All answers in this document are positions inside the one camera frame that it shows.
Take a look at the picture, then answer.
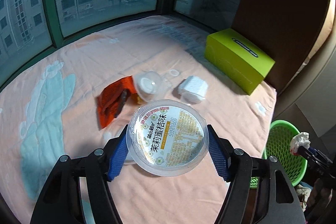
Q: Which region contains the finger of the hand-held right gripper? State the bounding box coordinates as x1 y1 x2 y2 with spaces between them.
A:
297 145 319 161

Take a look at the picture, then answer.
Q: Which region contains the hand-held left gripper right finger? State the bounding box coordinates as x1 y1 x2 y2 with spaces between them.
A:
207 124 306 224

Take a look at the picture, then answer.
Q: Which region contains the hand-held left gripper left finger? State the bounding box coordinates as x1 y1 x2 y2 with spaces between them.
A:
30 124 132 224

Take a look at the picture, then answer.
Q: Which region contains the white tissue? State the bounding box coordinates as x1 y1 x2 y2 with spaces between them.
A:
290 132 311 155

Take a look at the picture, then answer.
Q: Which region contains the green plastic basket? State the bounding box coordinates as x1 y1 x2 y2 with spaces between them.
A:
249 120 308 189

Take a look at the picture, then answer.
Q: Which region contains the clear round printed-label container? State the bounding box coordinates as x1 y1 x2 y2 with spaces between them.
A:
125 99 210 177

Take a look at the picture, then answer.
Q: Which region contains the clear plastic dome cup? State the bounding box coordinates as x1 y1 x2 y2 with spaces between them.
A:
134 71 174 104

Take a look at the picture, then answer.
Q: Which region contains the patterned cloth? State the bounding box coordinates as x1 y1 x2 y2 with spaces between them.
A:
297 178 336 216

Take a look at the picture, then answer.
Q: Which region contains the orange snack wrapper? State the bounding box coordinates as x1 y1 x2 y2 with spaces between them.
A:
97 76 137 130

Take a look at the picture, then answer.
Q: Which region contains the white plastic container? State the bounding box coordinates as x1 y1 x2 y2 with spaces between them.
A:
178 76 209 104

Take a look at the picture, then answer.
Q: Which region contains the pink printed blanket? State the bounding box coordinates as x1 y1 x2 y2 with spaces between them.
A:
0 15 278 224

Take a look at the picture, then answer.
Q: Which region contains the green tissue box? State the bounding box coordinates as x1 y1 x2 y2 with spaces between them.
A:
204 28 276 95

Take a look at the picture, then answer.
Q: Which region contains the brown wooden cabinet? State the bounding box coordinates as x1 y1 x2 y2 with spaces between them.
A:
232 0 336 94

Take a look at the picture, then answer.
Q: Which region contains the green window frame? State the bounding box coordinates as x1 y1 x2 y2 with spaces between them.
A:
0 0 252 90

